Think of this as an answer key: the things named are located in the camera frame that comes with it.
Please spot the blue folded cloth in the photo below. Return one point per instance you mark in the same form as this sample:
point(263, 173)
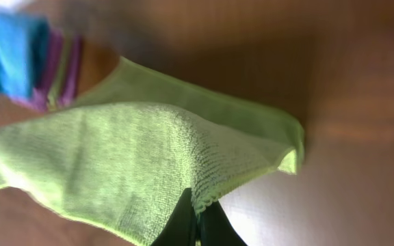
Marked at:
point(24, 41)

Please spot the purple folded cloth bottom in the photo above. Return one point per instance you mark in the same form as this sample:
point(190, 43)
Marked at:
point(70, 87)

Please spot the light green folded cloth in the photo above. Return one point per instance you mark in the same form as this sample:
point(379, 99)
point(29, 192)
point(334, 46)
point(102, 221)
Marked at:
point(56, 87)

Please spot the green microfiber cloth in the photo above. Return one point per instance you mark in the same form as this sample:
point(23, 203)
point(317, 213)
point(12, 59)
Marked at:
point(120, 157)

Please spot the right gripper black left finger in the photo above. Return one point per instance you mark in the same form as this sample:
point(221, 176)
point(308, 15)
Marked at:
point(181, 227)

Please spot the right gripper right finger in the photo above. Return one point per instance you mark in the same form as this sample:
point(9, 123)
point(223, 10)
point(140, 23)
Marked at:
point(215, 228)

